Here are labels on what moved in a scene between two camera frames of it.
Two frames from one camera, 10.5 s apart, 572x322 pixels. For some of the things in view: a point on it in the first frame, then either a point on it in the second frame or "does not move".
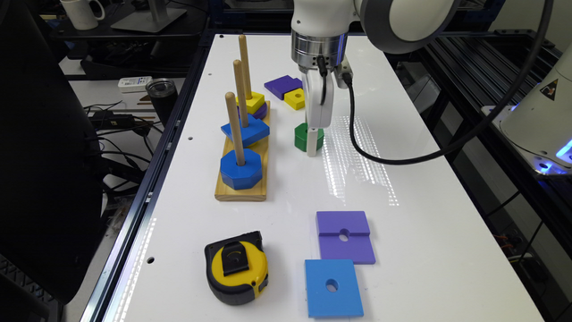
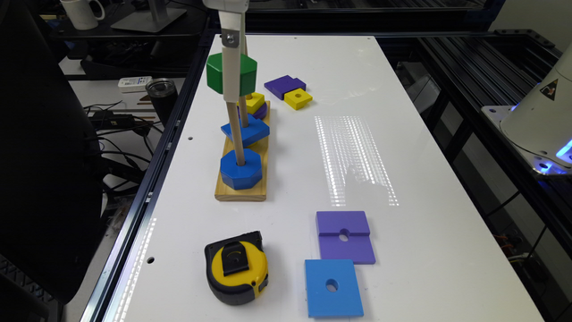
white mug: (81, 14) does not move
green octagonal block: (300, 137) → (248, 73)
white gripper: (320, 115) → (233, 43)
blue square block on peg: (255, 131) does not move
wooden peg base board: (225, 193) does not move
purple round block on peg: (260, 114) does not move
